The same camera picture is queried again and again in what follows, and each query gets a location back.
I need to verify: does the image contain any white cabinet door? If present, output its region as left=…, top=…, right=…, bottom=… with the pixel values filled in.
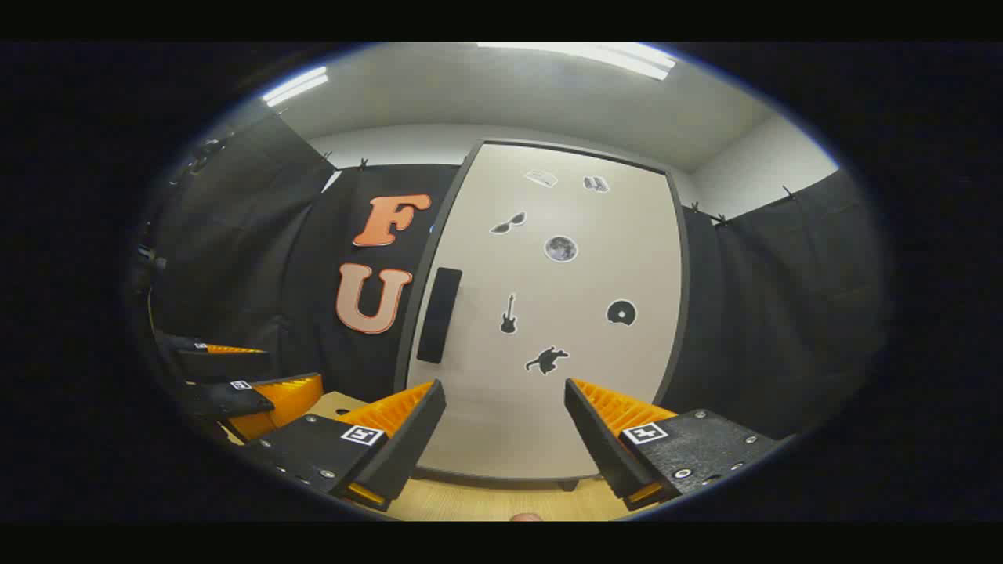
left=407, top=141, right=690, bottom=480

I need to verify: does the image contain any grey cabinet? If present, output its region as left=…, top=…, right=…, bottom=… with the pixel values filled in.
left=392, top=139, right=692, bottom=493

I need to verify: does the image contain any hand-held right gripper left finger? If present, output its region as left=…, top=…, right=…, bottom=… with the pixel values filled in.
left=239, top=379, right=447, bottom=512

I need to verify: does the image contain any black backdrop cloth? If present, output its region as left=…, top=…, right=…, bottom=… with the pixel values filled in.
left=129, top=110, right=890, bottom=443

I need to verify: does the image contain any black cabinet door handle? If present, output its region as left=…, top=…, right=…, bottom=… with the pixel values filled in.
left=416, top=267, right=463, bottom=365

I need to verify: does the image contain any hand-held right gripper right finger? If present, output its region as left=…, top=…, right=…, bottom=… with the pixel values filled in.
left=564, top=378, right=784, bottom=512

